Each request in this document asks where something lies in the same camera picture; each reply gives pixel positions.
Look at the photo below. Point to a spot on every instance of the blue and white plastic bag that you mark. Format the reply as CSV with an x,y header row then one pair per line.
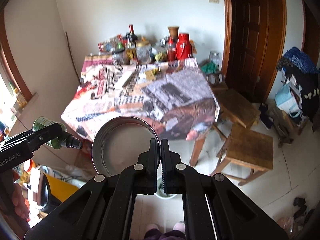
x,y
287,98

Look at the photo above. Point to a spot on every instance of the blue cloth pile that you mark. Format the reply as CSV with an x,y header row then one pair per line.
x,y
297,58

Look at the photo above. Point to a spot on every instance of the small red bottle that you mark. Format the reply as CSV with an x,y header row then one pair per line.
x,y
171,51

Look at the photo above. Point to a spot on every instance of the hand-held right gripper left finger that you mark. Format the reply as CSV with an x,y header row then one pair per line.
x,y
153,160

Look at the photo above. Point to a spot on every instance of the white rectangular box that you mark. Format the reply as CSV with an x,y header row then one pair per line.
x,y
123,80

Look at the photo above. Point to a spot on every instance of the yellow bin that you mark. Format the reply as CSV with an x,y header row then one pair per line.
x,y
61,188

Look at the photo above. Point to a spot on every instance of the low wooden stool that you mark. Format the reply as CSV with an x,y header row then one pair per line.
x,y
220,87

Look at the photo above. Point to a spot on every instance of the dark wine bottle red cap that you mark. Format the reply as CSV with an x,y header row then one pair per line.
x,y
132,33

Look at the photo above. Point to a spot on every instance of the small yellow box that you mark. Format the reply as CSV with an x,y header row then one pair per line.
x,y
150,75

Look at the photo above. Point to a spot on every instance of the green can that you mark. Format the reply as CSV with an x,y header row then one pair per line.
x,y
45,122

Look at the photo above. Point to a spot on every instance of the dark wooden door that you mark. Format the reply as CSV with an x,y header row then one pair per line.
x,y
252,37

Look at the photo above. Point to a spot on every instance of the pink striped cloth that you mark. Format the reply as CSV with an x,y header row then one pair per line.
x,y
97,59

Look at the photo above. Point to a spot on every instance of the yellow-label glass bottle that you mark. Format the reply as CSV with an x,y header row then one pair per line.
x,y
130,50

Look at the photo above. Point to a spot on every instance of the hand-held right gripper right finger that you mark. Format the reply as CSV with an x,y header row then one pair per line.
x,y
166,160

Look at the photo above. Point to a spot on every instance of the dark shoes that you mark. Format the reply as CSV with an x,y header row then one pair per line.
x,y
302,207

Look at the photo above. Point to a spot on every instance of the red snack packet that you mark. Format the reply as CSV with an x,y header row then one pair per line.
x,y
110,43

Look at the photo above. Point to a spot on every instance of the printed tablecloth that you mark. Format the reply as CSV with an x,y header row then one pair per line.
x,y
140,97

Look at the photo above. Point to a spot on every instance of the yellow mesh ball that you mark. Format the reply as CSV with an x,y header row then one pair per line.
x,y
161,56

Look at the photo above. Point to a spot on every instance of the person's pink slipper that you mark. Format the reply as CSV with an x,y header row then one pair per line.
x,y
152,227
179,226

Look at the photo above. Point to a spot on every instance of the white bowl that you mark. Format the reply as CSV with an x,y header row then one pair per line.
x,y
172,196

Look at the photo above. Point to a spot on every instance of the person's purple trousers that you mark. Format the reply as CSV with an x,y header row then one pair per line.
x,y
165,236

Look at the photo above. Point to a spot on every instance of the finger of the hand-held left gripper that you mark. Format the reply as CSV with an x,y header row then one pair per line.
x,y
47,132
72,142

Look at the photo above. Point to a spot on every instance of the black garment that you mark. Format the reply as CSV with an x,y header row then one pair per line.
x,y
307,95

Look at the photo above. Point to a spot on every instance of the round metal tin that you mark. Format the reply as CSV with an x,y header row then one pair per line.
x,y
120,142

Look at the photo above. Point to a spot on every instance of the person's left hand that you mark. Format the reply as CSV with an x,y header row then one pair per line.
x,y
21,200

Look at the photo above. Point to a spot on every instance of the red thermos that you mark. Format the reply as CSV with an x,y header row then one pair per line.
x,y
183,47

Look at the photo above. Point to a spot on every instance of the green cloth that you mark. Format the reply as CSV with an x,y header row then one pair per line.
x,y
209,68

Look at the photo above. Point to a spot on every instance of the brown ceramic vase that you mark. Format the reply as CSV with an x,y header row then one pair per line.
x,y
173,33

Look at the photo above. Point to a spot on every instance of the lying glass jar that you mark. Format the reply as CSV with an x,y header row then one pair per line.
x,y
216,78

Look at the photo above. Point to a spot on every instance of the small metal can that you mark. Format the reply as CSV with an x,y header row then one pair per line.
x,y
134,62

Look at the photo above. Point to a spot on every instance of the wooden stick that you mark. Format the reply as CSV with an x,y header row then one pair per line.
x,y
72,55

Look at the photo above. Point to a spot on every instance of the yellow-label windowsill bottle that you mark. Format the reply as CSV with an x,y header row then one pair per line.
x,y
21,98

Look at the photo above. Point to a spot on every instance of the dark blue shoe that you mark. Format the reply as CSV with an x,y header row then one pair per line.
x,y
266,117

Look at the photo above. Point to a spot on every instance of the dark jar black lid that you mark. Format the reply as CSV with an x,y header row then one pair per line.
x,y
118,58

